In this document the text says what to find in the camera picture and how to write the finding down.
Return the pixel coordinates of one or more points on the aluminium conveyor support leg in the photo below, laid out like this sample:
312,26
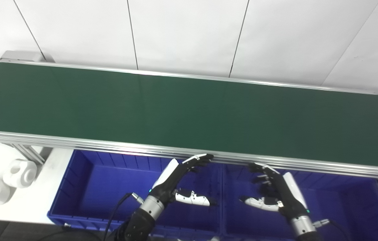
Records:
31,152

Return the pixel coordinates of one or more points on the blue plastic bin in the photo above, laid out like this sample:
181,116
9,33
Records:
343,207
108,187

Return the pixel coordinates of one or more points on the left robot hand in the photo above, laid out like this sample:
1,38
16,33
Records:
170,179

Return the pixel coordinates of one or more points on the green conveyor belt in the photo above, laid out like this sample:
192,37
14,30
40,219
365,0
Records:
175,110

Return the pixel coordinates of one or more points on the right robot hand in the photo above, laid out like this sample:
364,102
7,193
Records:
289,194

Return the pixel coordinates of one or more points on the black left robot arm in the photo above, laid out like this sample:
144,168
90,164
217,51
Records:
137,222

